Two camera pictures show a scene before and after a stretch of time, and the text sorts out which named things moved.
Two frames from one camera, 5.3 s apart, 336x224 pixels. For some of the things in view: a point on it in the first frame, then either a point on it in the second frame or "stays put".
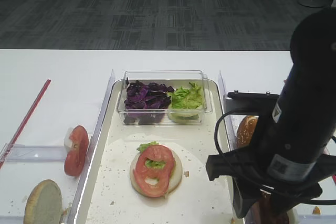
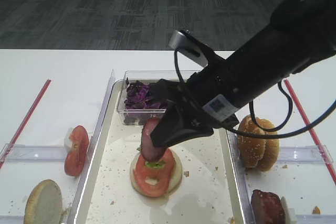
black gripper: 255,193 to 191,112
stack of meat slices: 264,211 stays put
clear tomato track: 32,153 stays put
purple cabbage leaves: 151,96 stays put
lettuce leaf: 142,146 to 153,164
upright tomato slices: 75,159 stays put
